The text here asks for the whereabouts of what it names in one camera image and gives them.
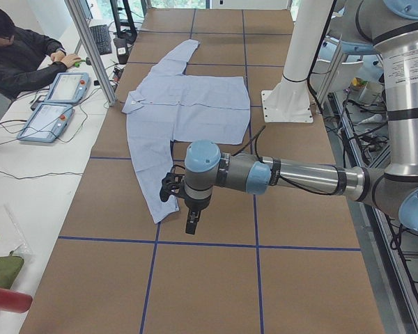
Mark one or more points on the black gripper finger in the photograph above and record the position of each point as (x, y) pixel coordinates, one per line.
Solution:
(192, 221)

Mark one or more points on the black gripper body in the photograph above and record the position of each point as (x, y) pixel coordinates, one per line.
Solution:
(196, 204)

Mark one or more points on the light blue striped shirt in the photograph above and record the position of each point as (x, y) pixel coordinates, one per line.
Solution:
(168, 106)

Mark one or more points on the person's hand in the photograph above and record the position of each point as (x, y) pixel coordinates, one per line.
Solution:
(69, 60)

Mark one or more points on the brown paper table cover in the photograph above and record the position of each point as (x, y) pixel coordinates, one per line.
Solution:
(284, 262)

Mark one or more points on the lower teach pendant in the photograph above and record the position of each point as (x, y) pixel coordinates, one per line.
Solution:
(47, 123)

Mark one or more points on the teach pendant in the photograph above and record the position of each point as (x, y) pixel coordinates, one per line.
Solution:
(68, 88)
(47, 123)

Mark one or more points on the upper teach pendant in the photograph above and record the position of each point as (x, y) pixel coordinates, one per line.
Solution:
(68, 88)

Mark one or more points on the green plastic tool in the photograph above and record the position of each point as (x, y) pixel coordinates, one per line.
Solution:
(78, 63)

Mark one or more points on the clear plastic bag MiNi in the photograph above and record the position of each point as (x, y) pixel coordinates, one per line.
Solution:
(13, 239)

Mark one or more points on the green folded cloth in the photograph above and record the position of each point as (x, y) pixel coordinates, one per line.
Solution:
(10, 267)

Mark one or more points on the black keyboard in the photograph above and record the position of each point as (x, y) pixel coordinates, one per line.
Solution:
(101, 37)

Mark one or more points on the red bottle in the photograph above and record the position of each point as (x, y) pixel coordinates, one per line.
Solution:
(12, 301)

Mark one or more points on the person in black jacket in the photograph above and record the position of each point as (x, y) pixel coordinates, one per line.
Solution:
(25, 63)

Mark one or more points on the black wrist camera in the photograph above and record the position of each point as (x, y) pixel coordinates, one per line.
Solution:
(172, 185)

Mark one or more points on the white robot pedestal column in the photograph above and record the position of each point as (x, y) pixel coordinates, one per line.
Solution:
(289, 101)

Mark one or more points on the aluminium frame post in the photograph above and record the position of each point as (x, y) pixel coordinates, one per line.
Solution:
(79, 19)

